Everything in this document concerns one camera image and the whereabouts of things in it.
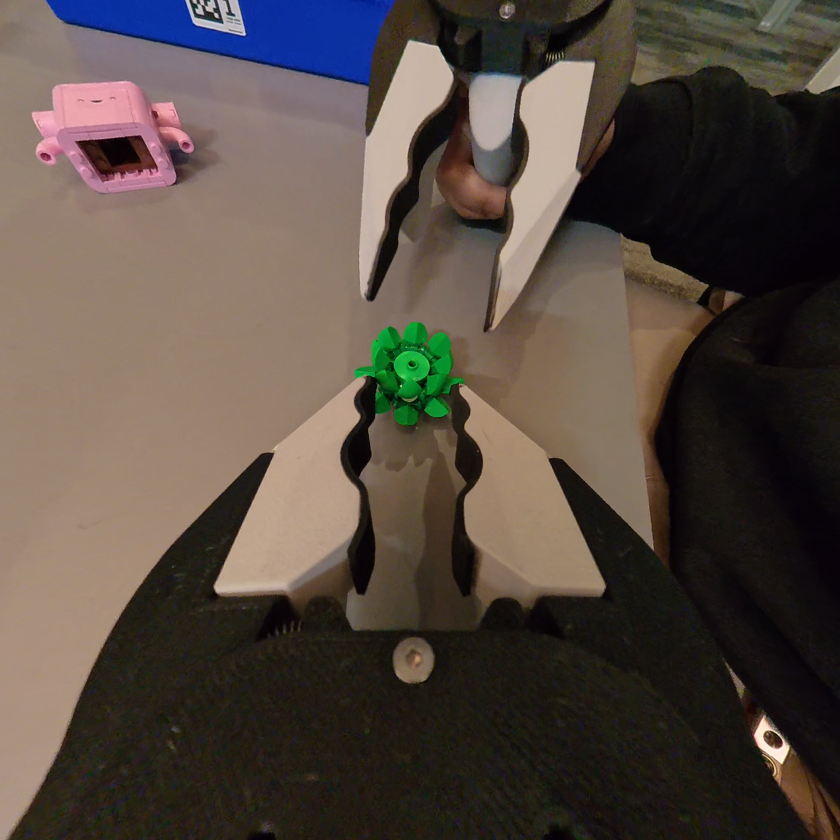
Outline pink toy brick pot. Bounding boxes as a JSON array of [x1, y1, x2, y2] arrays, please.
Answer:
[[31, 80, 196, 194]]

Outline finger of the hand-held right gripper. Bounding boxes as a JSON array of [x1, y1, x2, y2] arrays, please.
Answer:
[[359, 39, 460, 303], [483, 59, 597, 333]]

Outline large green brick leaf rosette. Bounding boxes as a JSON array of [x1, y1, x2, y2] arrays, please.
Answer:
[[354, 328, 466, 427]]

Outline person's right hand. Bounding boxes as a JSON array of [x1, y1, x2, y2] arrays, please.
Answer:
[[435, 108, 513, 222]]

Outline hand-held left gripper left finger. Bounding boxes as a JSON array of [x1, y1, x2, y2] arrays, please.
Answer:
[[214, 378, 375, 598]]

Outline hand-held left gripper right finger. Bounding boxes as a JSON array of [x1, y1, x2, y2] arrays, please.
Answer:
[[451, 385, 606, 599]]

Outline blue plastic bin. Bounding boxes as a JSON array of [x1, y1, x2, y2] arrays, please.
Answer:
[[45, 0, 395, 86]]

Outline person's black clad torso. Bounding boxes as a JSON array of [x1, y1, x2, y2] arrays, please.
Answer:
[[656, 282, 840, 811]]

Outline white table leg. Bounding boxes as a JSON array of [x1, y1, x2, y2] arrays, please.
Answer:
[[755, 0, 805, 32]]

